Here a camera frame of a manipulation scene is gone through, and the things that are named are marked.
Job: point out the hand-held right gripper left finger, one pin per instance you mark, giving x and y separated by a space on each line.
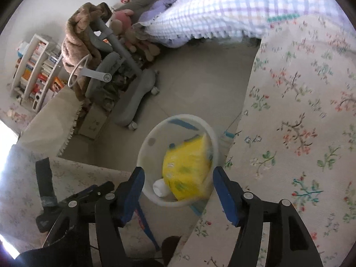
130 194

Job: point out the brown fluffy blanket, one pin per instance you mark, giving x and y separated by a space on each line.
79 47

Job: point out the bed with plaid quilt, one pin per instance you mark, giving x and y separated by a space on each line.
222 8

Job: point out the white plastic waste bin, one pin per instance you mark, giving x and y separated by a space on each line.
155 147

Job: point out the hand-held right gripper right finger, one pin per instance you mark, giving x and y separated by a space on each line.
226 197

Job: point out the cardboard box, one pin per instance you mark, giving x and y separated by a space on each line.
93 121

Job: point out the grey wheeled chair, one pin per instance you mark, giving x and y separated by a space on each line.
116 72

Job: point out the beige fringed cloth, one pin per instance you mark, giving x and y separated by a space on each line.
50 125

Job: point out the yellow plastic bag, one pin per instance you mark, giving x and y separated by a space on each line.
187 167

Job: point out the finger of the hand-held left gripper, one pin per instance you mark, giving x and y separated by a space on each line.
46 180
83 197

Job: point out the white bookshelf with books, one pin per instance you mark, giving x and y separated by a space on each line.
36 69

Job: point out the pink plush toy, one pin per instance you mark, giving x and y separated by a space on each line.
141 46
121 22

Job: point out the small white plastic bottle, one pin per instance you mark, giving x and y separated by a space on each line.
160 188

